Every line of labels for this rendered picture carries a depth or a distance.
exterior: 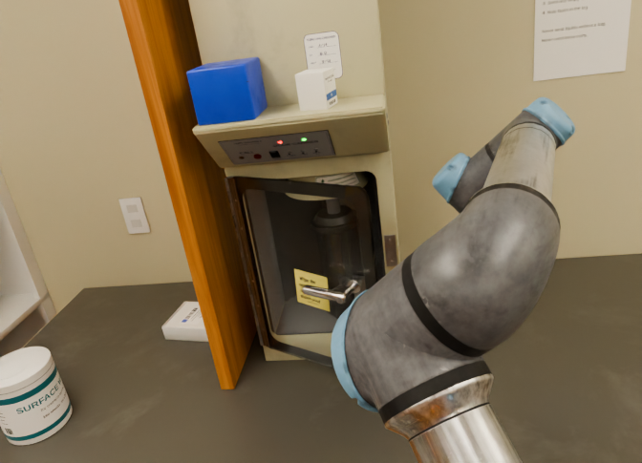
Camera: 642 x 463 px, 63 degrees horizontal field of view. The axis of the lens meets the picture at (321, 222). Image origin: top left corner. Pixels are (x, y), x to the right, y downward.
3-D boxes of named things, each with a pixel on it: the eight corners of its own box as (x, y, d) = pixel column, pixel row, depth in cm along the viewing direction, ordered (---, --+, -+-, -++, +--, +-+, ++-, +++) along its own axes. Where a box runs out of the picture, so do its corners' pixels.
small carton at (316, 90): (310, 104, 92) (306, 69, 89) (337, 102, 90) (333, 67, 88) (299, 111, 88) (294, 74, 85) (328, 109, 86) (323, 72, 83)
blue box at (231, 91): (215, 114, 96) (204, 63, 93) (267, 107, 95) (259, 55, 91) (198, 126, 87) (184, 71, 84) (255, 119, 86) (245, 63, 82)
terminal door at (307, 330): (266, 344, 117) (229, 175, 101) (389, 383, 100) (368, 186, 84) (264, 347, 116) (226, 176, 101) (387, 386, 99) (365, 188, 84)
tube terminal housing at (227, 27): (284, 302, 142) (226, -4, 112) (404, 295, 137) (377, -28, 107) (265, 361, 119) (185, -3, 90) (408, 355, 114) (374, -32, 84)
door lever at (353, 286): (317, 284, 99) (315, 271, 98) (361, 293, 94) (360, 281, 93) (301, 298, 95) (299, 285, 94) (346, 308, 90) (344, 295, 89)
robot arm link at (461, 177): (481, 130, 85) (529, 176, 85) (433, 174, 92) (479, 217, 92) (473, 143, 79) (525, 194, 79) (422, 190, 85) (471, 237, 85)
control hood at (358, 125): (222, 164, 101) (211, 113, 97) (390, 148, 96) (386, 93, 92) (203, 184, 91) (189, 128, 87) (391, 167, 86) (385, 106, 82)
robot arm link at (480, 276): (491, 206, 39) (533, 78, 79) (396, 284, 45) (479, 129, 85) (605, 313, 39) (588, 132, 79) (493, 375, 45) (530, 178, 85)
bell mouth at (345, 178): (292, 175, 120) (288, 152, 118) (370, 167, 118) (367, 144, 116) (278, 203, 104) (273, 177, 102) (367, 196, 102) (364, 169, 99)
